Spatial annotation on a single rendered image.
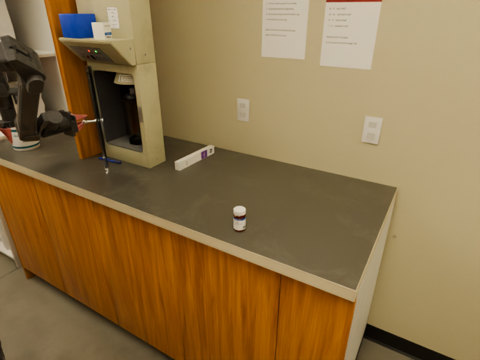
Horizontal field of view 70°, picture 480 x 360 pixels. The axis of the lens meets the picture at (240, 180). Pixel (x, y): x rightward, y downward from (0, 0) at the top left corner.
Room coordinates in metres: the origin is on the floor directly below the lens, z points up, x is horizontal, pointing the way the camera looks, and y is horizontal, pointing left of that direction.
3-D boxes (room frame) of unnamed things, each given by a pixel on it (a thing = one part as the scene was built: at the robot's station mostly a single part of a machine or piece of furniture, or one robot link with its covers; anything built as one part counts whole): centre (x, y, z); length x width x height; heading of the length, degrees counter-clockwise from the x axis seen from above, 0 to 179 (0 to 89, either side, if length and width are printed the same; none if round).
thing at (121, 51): (1.51, 0.59, 1.46); 0.32 x 0.12 x 0.10; 59
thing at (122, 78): (1.64, 0.50, 1.34); 0.18 x 0.18 x 0.05
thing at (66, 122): (1.33, 0.72, 1.20); 0.07 x 0.07 x 0.10; 58
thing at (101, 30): (1.48, 0.55, 1.54); 0.05 x 0.05 x 0.06; 76
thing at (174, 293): (1.53, 0.38, 0.45); 2.05 x 0.67 x 0.90; 59
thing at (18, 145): (1.76, 1.17, 1.02); 0.13 x 0.13 x 0.15
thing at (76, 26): (1.55, 0.67, 1.56); 0.10 x 0.10 x 0.09; 59
